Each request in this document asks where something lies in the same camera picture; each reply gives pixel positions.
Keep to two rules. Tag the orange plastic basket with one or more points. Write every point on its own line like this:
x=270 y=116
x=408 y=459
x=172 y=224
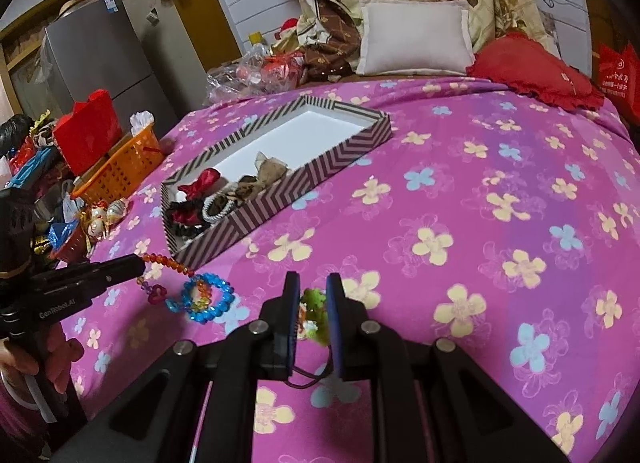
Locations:
x=120 y=168

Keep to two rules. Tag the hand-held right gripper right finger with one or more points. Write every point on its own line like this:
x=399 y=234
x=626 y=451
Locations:
x=336 y=328

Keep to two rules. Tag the brown wooden door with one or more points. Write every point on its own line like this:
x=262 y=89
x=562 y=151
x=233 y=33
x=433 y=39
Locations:
x=215 y=18

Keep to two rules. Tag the red plush toy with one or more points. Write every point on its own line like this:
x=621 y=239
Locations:
x=287 y=25

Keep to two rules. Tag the clear plastic bags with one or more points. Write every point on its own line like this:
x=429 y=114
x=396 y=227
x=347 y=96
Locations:
x=225 y=80

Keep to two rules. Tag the red frilled cushion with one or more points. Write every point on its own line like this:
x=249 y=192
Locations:
x=530 y=68

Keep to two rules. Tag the small red plastic basket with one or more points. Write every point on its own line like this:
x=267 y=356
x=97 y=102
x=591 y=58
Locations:
x=70 y=245

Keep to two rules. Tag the pink floral bedsheet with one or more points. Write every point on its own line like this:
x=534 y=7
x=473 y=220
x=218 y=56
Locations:
x=450 y=193

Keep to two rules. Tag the wooden cabinet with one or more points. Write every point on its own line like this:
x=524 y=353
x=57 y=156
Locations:
x=20 y=58

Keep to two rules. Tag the leopard print bow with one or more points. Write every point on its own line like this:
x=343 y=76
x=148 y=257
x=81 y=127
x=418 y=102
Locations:
x=250 y=185

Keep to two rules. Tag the person's left forearm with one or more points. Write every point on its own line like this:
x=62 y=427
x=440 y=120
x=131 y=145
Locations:
x=12 y=418

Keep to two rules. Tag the red gift box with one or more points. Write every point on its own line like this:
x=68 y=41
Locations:
x=87 y=133

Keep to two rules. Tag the cellophane wrapped white ornament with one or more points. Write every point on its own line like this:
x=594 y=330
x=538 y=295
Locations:
x=116 y=210
x=96 y=225

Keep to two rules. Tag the white plastic bag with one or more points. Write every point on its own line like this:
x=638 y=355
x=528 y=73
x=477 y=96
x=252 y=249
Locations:
x=141 y=122

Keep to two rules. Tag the black red scrunchie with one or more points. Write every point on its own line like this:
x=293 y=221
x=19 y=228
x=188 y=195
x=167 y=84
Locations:
x=185 y=217

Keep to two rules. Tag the straw hat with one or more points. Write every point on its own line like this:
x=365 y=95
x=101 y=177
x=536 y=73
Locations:
x=70 y=8

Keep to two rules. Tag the blue fabric pouch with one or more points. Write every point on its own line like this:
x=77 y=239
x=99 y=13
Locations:
x=35 y=163

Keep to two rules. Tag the grey refrigerator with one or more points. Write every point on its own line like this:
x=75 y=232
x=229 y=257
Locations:
x=100 y=58

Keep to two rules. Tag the person's left hand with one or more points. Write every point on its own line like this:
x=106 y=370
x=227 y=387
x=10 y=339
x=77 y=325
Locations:
x=60 y=358

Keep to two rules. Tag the white pillow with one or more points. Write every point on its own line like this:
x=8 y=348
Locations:
x=415 y=38

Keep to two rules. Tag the striped cardboard box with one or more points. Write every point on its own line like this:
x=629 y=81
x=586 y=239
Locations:
x=280 y=215

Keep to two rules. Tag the beige fabric bow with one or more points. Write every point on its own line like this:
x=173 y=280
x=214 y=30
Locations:
x=267 y=168

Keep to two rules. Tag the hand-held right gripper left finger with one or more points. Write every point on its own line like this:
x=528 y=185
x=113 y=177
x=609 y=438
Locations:
x=292 y=323

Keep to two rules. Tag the red shopping bags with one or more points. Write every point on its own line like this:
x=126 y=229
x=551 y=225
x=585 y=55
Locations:
x=617 y=78

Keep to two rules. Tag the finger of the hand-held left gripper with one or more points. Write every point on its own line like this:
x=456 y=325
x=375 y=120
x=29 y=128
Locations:
x=110 y=270

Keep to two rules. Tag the red white wrapped sweets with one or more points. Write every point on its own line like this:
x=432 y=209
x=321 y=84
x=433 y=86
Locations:
x=275 y=68

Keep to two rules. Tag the blue plastic wrapper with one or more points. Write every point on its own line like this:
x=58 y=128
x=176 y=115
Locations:
x=61 y=232

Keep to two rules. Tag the yellow capped bottle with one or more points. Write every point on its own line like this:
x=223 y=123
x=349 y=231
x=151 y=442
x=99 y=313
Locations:
x=255 y=37

